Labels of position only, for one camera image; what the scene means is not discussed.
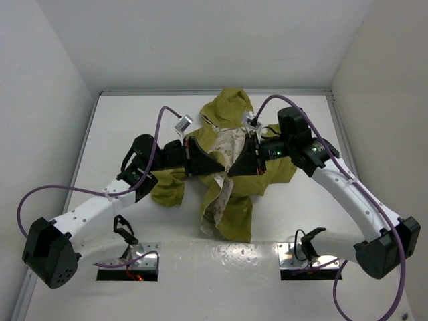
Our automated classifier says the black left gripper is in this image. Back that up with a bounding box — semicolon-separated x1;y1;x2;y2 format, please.
146;134;223;175

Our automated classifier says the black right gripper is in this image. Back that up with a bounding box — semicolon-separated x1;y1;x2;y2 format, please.
227;132;292;177

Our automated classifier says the olive green hooded jacket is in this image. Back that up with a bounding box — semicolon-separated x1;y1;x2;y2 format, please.
150;87;298;243

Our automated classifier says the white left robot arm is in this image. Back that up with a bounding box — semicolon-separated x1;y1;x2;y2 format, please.
22;134;225;289

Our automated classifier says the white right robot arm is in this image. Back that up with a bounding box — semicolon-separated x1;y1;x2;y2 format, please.
229;107;421;279

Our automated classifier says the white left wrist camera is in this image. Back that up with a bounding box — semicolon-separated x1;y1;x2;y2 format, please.
174;114;193;140

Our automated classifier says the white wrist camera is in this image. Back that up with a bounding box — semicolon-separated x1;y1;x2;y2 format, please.
174;114;193;140
241;111;263;132

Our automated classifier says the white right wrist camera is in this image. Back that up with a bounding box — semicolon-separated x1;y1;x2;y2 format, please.
241;111;263;132

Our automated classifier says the aluminium table frame rail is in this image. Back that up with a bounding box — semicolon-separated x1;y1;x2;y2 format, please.
100;88;333;96

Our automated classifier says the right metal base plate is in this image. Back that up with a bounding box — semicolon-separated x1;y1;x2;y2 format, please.
276;242;341;281

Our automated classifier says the metal base plate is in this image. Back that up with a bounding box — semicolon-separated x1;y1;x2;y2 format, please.
96;243;161;282
276;242;341;281

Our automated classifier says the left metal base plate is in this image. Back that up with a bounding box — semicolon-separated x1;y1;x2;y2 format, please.
96;243;161;282

